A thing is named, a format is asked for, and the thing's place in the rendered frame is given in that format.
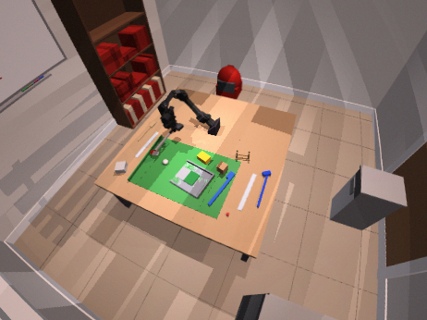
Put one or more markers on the white flat bar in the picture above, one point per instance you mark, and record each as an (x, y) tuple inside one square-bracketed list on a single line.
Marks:
[(247, 192), (146, 144)]

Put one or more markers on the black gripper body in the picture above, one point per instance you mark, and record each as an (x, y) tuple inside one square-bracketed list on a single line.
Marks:
[(177, 126)]

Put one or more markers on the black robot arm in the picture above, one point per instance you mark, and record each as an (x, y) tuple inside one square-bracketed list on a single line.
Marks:
[(167, 113)]

